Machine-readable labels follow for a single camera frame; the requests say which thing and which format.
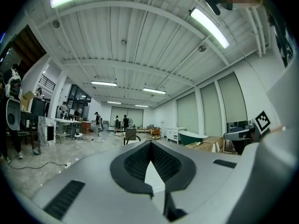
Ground black head-mounted camera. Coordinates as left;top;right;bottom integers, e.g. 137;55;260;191
202;0;234;16

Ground dark green bathtub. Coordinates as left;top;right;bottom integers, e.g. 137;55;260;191
178;130;209;147

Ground white rounded device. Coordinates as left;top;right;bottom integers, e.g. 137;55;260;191
5;96;22;131

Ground black floor cable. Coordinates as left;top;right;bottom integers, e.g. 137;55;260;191
8;161;69;170

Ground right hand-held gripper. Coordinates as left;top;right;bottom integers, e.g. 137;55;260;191
223;110;274;155

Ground open cardboard box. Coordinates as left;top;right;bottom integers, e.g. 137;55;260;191
20;91;35;113

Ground dark chair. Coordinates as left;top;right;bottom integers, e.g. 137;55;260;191
123;127;142;146

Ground flat cardboard boxes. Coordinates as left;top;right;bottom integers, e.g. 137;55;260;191
185;136;225;153

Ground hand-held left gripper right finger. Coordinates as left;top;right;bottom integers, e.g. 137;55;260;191
151;140;245;224

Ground grey window blind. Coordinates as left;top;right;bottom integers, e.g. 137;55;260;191
176;91;199;135
200;82;223;137
217;72;248;124

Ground marble pattern counter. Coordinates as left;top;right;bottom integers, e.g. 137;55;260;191
37;115;57;147

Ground wooden frame cart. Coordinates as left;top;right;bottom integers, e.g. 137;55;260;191
150;127;162;140

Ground white low cabinet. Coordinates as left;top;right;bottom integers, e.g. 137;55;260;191
166;126;186;145

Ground metal frame table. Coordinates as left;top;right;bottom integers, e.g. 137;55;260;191
55;118;83;144

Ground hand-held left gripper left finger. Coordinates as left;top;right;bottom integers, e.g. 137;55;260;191
31;139;169;224

